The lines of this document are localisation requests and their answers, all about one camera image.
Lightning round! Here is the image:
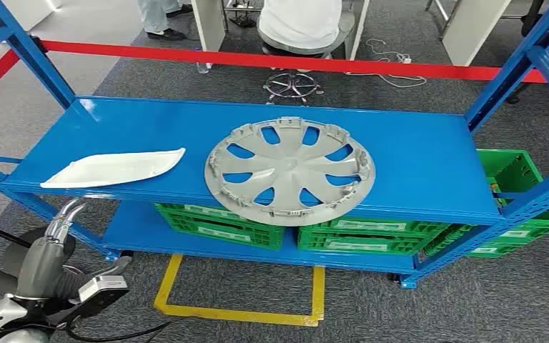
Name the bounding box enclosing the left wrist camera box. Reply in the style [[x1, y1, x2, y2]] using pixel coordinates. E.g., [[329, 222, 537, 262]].
[[46, 276, 131, 327]]

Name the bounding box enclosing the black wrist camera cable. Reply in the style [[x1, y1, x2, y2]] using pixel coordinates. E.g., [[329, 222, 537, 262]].
[[65, 321, 172, 343]]

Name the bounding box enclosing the blue metal shelf rack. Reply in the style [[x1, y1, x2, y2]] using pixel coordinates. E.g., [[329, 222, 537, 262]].
[[0, 0, 549, 291]]

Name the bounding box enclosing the clear water bottle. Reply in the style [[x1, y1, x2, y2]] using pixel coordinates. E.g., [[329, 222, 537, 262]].
[[197, 46, 210, 75]]

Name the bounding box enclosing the grey wheel hubcap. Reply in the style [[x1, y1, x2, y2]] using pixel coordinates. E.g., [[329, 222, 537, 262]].
[[204, 116, 377, 227]]

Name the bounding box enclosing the white floor cable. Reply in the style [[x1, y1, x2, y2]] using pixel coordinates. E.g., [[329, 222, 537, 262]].
[[344, 37, 428, 89]]

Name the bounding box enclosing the white curved plastic part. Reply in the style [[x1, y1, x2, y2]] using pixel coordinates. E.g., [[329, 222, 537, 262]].
[[39, 147, 187, 190]]

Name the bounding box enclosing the chrome base stool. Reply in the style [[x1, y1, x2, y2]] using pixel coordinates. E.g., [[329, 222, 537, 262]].
[[257, 14, 354, 106]]

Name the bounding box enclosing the white desk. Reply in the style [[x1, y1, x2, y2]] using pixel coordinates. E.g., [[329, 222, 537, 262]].
[[425, 0, 513, 67], [189, 0, 371, 61]]

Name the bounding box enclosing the stanchion with chrome base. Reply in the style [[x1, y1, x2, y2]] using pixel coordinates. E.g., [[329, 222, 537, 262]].
[[0, 217, 77, 285]]

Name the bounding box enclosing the person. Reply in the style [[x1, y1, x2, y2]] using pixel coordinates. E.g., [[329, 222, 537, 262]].
[[257, 0, 343, 58], [137, 0, 194, 41]]

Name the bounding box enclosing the black stanchion post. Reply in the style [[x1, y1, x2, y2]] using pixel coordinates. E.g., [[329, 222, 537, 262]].
[[29, 36, 51, 54]]

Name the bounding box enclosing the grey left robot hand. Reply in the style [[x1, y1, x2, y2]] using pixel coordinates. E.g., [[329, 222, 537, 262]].
[[16, 197, 134, 301]]

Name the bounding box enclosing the black office chair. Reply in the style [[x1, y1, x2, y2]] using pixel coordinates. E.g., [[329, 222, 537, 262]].
[[506, 0, 549, 106]]

